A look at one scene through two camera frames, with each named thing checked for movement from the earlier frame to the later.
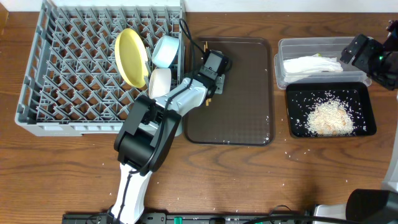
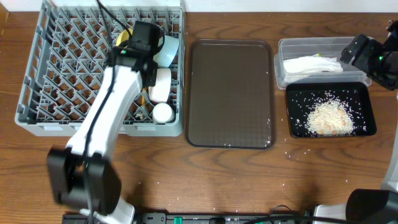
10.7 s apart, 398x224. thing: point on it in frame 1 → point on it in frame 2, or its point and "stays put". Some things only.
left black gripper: [219, 86] → [152, 81]
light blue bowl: [164, 50] stays put
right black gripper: [370, 46] stays put
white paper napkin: [312, 64] stays put
